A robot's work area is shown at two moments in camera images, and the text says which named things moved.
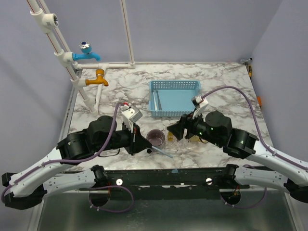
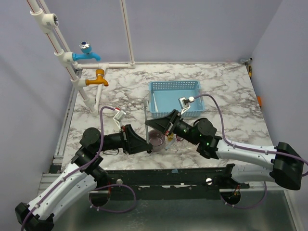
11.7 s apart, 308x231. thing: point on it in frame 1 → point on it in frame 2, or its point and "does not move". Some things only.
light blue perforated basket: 173,98 does not move
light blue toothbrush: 161,151 → 168,146
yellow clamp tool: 246,62 does not move
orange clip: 259,100 does not move
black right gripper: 177,128 → 166,124
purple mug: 156,137 does not move
